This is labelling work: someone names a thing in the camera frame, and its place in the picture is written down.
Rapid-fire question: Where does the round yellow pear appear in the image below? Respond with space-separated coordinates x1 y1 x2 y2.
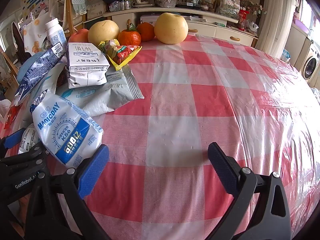
87 19 120 47

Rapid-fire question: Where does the white TV cabinet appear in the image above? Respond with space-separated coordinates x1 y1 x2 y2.
82 4 259 48

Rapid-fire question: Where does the red plastic bag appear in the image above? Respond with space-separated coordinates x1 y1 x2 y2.
237 7 250 30

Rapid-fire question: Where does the small white pouch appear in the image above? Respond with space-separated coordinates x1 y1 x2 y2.
18 124 42 154

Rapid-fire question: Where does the white lace cloth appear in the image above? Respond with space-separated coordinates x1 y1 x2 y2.
67 0 89 15

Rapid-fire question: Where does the white washing machine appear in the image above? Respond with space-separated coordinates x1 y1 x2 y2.
299 39 320 80

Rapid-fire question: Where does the red apple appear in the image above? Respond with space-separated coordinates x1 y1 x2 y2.
68 29 90 43

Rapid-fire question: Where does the pink storage box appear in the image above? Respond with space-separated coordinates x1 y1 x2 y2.
139 14 160 28

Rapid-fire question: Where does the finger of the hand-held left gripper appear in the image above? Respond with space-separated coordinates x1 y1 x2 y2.
0 144 50 167
0 129 26 157

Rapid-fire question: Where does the orange print white cloth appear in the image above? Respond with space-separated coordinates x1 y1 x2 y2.
24 17 50 55

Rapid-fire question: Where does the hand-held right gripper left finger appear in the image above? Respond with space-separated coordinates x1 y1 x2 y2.
25 144 110 240

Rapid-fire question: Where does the yellow snack wrapper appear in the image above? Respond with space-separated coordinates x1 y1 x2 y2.
98 39 142 71

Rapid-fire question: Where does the leafy orange tangerine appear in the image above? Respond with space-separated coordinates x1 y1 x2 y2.
118 29 142 46

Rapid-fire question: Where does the white curtain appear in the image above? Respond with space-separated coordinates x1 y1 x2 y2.
254 0 304 58

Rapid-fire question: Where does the white plastic bottle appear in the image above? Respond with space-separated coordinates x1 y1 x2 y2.
45 19 68 47

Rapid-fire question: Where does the blue white foil bag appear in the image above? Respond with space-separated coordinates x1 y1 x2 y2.
14 42 67 105

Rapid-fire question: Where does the white cardboard box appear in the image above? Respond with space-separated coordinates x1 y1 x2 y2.
86 0 105 19

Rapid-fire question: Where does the white milk carton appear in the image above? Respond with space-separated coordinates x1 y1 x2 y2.
65 42 110 89

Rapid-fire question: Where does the red gift box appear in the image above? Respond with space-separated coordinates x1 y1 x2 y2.
4 106 19 130

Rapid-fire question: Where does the white blue milk pouch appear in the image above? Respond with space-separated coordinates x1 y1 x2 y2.
30 90 104 168

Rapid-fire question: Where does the grey wet wipes packet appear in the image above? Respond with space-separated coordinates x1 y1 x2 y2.
57 66 145 117

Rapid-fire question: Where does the red white checked tablecloth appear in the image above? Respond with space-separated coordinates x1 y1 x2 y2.
0 34 320 240

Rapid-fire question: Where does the light wooden chair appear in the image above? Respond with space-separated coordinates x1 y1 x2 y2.
62 0 89 37

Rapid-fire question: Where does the pale plastic packet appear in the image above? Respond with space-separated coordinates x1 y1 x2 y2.
19 62 67 130

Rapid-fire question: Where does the cluster of small jars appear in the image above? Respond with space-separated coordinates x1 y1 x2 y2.
109 0 133 12

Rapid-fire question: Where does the blue chair cushion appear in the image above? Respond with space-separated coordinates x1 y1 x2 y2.
16 52 50 85

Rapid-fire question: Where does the crumpled plastic bag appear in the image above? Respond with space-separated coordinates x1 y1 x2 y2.
217 0 241 18

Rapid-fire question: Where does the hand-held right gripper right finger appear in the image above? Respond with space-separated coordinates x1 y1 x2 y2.
207 142 292 240

